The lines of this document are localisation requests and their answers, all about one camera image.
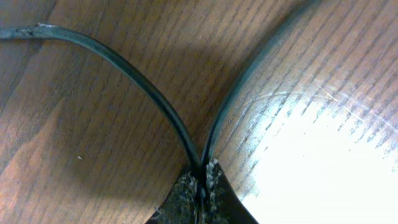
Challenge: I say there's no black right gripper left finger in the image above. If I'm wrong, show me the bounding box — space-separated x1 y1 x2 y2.
146 172 198 224

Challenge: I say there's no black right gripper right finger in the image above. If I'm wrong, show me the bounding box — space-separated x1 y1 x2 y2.
203 159 258 224

